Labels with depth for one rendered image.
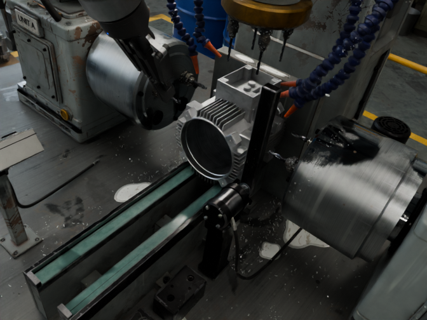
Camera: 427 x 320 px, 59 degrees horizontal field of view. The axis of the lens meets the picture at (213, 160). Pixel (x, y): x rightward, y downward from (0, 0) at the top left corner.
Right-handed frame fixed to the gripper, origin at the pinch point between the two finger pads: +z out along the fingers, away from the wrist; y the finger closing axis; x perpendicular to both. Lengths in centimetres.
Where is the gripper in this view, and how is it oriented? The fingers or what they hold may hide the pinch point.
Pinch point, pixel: (162, 86)
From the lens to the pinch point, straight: 74.1
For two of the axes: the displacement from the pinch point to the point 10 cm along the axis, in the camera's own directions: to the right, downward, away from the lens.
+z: 2.1, 4.2, 8.8
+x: -5.9, 7.7, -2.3
